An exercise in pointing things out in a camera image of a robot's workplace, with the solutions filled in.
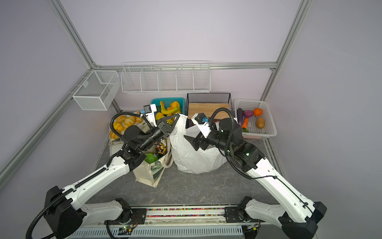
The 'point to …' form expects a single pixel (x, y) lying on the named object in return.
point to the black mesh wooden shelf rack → (214, 106)
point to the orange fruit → (174, 104)
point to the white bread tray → (116, 145)
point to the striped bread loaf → (130, 121)
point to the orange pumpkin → (257, 112)
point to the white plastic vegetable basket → (269, 129)
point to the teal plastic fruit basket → (167, 102)
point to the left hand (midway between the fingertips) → (180, 118)
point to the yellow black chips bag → (162, 147)
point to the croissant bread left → (118, 126)
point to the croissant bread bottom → (113, 136)
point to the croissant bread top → (121, 118)
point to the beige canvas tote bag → (149, 174)
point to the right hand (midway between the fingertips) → (192, 128)
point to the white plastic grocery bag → (188, 158)
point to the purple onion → (248, 113)
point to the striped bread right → (139, 119)
